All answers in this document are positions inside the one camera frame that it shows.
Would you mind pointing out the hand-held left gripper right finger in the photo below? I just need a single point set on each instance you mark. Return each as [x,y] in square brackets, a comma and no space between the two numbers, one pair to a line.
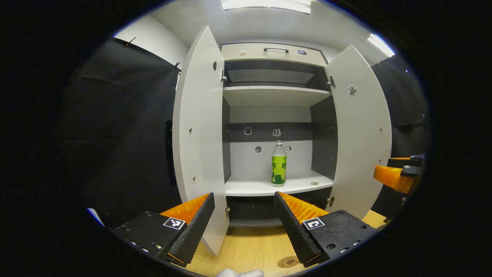
[292,231]

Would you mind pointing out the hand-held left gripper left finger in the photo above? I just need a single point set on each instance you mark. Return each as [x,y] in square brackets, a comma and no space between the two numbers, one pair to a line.
[196,231]

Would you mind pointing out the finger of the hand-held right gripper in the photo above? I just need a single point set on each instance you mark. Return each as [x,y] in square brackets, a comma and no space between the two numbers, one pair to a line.
[411,162]
[392,177]

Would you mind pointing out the round brown coaster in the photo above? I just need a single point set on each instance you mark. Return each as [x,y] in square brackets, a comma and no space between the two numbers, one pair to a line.
[288,262]

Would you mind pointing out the grey cabinet door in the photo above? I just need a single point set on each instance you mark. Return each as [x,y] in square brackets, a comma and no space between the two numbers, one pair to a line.
[361,146]

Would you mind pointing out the green label plastic bottle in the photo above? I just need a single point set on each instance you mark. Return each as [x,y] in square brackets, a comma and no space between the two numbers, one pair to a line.
[278,169]

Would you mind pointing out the thick white cabinet shelf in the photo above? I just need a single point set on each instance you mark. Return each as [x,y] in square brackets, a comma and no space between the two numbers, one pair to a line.
[253,187]

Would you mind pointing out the thin white cabinet shelf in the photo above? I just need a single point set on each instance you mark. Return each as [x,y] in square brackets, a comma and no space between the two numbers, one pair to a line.
[269,95]

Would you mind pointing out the grey cabinet drawer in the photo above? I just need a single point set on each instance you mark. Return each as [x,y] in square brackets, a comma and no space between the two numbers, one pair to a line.
[253,54]

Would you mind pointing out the small ceiling light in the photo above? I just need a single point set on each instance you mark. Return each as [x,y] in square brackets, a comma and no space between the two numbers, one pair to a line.
[380,45]

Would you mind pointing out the long ceiling light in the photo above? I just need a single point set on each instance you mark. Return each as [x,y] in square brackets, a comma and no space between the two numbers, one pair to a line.
[265,4]

